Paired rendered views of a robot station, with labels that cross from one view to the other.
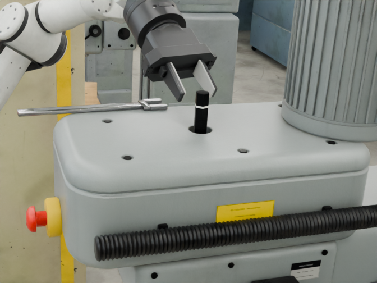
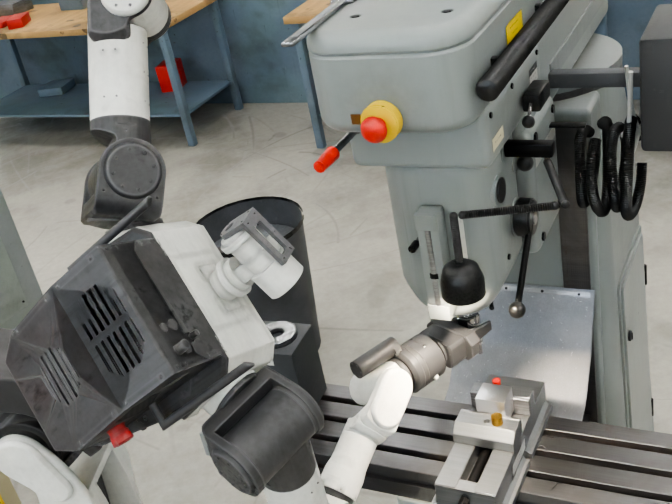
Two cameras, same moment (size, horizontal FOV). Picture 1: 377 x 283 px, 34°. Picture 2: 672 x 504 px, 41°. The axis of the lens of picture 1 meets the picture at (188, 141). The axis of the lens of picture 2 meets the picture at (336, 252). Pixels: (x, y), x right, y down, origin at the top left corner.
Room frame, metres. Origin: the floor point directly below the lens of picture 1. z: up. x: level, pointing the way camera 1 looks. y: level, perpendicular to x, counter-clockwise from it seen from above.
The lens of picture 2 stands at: (-0.05, 1.08, 2.25)
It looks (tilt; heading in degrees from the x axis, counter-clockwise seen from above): 29 degrees down; 320
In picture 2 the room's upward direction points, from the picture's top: 12 degrees counter-clockwise
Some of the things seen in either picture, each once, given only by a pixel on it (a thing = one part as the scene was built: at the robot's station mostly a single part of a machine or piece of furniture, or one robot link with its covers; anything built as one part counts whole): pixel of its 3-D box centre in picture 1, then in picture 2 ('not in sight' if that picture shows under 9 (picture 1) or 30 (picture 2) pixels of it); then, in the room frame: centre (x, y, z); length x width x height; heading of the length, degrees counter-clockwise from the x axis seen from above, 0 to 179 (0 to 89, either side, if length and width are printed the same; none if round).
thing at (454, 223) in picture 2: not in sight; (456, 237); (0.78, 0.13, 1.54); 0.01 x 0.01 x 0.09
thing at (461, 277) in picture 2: not in sight; (461, 277); (0.78, 0.13, 1.47); 0.07 x 0.07 x 0.06
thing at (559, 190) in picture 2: not in sight; (556, 182); (0.70, -0.03, 1.58); 0.17 x 0.01 x 0.01; 132
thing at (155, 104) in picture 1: (93, 108); (321, 17); (0.97, 0.16, 1.89); 0.24 x 0.04 x 0.01; 111
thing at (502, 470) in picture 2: not in sight; (492, 435); (0.87, 0.00, 0.99); 0.35 x 0.15 x 0.11; 108
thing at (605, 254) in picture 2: not in sight; (558, 334); (1.11, -0.60, 0.78); 0.50 x 0.46 x 1.56; 109
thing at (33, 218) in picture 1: (37, 218); (375, 128); (0.83, 0.22, 1.76); 0.04 x 0.03 x 0.04; 19
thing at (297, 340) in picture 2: not in sight; (266, 366); (1.41, 0.13, 1.04); 0.22 x 0.12 x 0.20; 23
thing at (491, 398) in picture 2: not in sight; (494, 404); (0.88, -0.03, 1.05); 0.06 x 0.05 x 0.06; 18
